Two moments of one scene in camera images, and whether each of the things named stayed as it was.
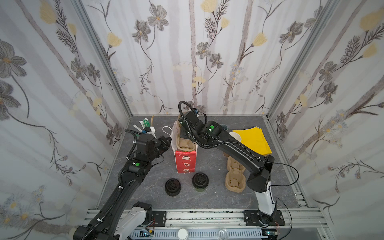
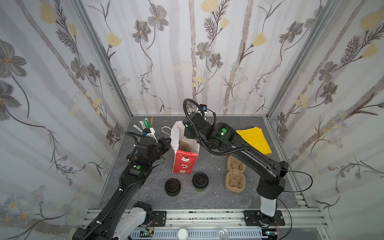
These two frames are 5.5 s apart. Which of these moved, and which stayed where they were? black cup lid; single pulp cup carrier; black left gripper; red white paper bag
Moved: single pulp cup carrier
Stayed: black cup lid; red white paper bag; black left gripper
